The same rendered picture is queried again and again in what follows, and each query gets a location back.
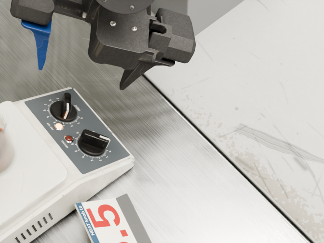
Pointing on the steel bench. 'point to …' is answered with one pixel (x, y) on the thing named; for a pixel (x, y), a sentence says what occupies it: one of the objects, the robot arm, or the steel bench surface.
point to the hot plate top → (27, 168)
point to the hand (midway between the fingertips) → (90, 54)
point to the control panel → (76, 131)
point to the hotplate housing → (15, 228)
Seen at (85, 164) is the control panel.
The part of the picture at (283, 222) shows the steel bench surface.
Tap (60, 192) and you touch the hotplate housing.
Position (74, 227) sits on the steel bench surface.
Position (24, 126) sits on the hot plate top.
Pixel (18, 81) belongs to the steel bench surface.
